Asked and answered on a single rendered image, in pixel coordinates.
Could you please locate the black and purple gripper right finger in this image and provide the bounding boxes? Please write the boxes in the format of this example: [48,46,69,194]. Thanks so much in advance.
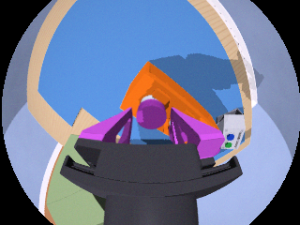
[170,107,225,158]

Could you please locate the blue flat mat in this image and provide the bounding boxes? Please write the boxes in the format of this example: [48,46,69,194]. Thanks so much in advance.
[37,0,244,126]

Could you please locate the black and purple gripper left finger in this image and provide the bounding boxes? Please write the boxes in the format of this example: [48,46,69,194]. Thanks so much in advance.
[79,107,133,143]

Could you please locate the white control panel with green and blue buttons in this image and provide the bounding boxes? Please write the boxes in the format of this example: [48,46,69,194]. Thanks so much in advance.
[217,108,246,149]

